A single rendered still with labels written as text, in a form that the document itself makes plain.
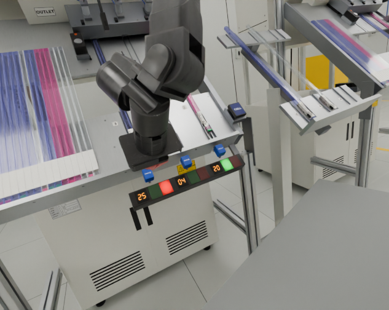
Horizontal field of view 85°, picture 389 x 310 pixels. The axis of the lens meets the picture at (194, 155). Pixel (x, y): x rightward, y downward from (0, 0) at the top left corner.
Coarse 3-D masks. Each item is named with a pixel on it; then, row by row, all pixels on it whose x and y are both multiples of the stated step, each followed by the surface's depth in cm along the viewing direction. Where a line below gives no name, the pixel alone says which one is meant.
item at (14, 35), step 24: (0, 24) 73; (24, 24) 75; (48, 24) 77; (0, 48) 67; (24, 48) 69; (72, 48) 73; (120, 48) 77; (144, 48) 80; (72, 72) 68; (96, 72) 70
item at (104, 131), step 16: (192, 96) 72; (208, 96) 73; (128, 112) 64; (176, 112) 67; (192, 112) 68; (208, 112) 70; (96, 128) 59; (112, 128) 60; (176, 128) 64; (192, 128) 65; (224, 128) 67; (96, 144) 57; (112, 144) 58; (192, 144) 62; (96, 160) 55; (112, 160) 55
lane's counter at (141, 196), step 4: (136, 192) 53; (140, 192) 53; (144, 192) 54; (136, 196) 53; (140, 196) 53; (144, 196) 53; (148, 196) 53; (136, 200) 52; (140, 200) 52; (144, 200) 53; (148, 200) 53
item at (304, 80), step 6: (252, 30) 84; (258, 36) 82; (264, 42) 81; (270, 48) 79; (276, 54) 78; (282, 60) 77; (288, 66) 75; (294, 72) 74; (300, 78) 73; (306, 78) 72; (306, 84) 72; (312, 84) 71; (312, 90) 70; (318, 90) 70; (318, 96) 69; (336, 108) 66
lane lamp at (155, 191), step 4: (156, 184) 55; (148, 188) 54; (152, 188) 54; (156, 188) 55; (152, 192) 54; (156, 192) 54; (160, 192) 54; (152, 196) 53; (156, 196) 54; (160, 196) 54
